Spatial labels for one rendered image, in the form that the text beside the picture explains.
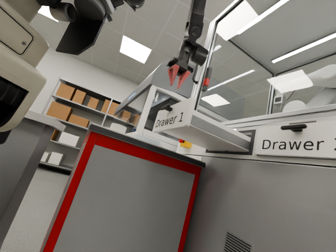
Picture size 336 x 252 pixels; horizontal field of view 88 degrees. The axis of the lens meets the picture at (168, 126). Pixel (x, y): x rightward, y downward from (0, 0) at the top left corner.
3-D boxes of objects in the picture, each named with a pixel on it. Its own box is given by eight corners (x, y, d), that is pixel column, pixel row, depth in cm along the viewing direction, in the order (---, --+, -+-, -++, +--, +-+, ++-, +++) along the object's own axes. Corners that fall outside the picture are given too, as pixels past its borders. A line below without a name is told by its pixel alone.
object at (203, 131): (187, 124, 59) (191, 108, 61) (157, 130, 82) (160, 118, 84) (260, 156, 76) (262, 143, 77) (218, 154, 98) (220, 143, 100)
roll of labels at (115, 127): (115, 134, 84) (118, 127, 85) (126, 137, 80) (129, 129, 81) (105, 130, 78) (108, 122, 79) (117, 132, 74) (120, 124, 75)
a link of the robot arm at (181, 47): (178, 44, 77) (184, 36, 72) (191, 51, 79) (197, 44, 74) (174, 57, 75) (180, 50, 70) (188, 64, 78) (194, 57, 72)
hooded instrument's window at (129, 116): (135, 131, 148) (150, 85, 159) (105, 138, 306) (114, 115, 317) (229, 165, 194) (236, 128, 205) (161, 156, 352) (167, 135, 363)
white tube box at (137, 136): (135, 141, 85) (137, 133, 86) (131, 141, 93) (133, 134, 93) (157, 148, 90) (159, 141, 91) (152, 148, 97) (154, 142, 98)
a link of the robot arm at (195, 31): (188, 27, 75) (194, 24, 67) (209, 39, 79) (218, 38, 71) (176, 54, 79) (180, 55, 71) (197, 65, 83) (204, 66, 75)
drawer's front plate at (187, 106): (185, 126, 57) (192, 96, 60) (151, 132, 83) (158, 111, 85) (189, 127, 58) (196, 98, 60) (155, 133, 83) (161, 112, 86)
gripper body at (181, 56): (193, 72, 71) (197, 57, 73) (173, 60, 67) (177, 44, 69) (185, 77, 77) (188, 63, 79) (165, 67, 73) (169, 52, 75)
